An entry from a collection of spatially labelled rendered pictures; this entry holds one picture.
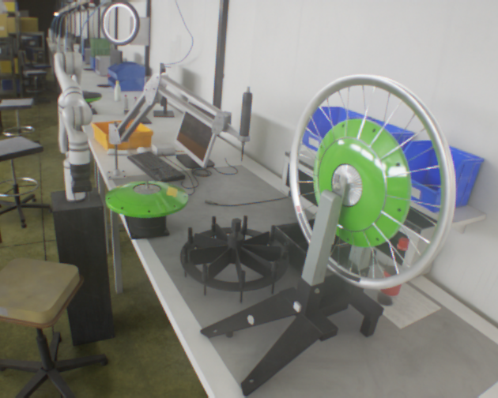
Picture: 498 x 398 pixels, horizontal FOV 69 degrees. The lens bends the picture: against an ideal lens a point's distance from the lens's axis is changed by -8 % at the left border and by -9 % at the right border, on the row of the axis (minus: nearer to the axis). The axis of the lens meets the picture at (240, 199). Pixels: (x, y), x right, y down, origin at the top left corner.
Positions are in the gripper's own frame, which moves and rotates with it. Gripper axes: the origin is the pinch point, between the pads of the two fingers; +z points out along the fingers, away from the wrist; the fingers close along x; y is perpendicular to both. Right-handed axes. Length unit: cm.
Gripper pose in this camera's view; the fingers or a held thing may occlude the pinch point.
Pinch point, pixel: (82, 203)
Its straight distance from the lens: 161.4
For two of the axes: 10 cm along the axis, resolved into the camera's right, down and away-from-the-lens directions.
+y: 4.4, 4.0, -8.0
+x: 8.9, -1.1, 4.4
